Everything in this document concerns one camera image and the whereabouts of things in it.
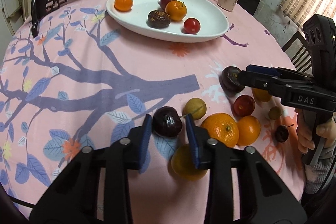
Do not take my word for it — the smooth orange front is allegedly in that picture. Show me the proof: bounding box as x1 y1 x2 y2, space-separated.
237 115 261 146

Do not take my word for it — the bumpy mandarin orange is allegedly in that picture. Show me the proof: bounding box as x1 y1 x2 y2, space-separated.
201 113 239 148

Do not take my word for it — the small dark cherry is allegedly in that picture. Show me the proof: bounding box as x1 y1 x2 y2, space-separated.
151 106 183 138

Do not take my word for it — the person's right hand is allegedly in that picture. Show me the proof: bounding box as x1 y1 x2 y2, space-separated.
295 109 335 154

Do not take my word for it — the white oval plate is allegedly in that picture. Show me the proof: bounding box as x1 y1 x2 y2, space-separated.
106 0 230 43

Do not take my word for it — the dark mangosteen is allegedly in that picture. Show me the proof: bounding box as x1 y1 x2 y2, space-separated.
219 66 245 94
147 10 171 28

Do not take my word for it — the dark cherry with stem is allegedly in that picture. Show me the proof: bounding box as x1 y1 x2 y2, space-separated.
274 124 294 143

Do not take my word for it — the pink printed tablecloth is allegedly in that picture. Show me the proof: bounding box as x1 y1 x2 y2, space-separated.
1 0 305 223

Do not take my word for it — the small tan longan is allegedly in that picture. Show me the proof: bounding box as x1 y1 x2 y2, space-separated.
268 106 282 120
182 98 207 121

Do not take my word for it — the red cherry tomato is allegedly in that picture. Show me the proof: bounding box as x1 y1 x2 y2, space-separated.
183 18 201 34
233 95 255 117

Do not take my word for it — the yellow plum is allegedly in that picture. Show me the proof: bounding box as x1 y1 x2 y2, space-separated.
171 144 207 181

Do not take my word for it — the small mandarin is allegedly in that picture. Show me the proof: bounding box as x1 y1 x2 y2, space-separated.
114 0 133 12

